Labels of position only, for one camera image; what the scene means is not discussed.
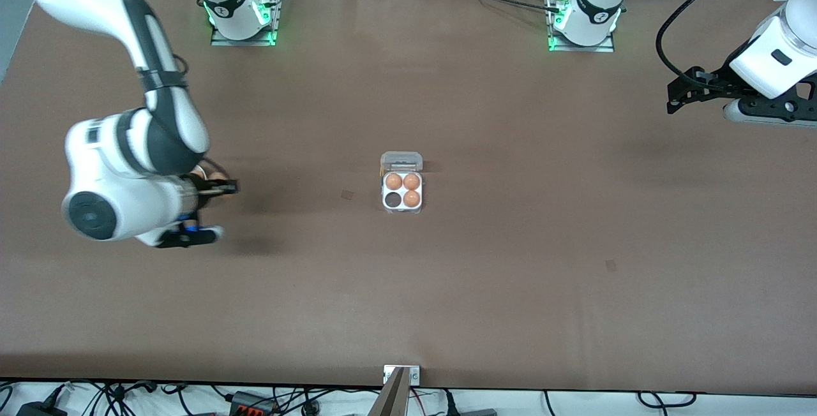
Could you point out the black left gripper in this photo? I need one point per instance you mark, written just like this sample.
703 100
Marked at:
719 80

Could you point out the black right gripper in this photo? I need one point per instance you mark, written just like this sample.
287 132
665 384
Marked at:
203 188

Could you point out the clear plastic egg carton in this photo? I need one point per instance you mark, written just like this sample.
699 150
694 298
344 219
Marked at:
402 161

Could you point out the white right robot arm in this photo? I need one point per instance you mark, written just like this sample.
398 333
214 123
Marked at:
127 167

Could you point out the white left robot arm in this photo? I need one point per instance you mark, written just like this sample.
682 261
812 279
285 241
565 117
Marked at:
593 14

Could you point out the black orange connector box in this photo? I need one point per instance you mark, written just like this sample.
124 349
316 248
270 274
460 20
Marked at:
252 403

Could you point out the black power adapter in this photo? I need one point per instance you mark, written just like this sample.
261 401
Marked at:
38 411

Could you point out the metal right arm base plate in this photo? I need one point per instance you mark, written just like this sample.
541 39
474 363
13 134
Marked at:
271 33

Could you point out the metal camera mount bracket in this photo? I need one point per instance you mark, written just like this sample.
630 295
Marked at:
415 376

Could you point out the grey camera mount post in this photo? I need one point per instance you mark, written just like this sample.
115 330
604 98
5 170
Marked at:
390 400

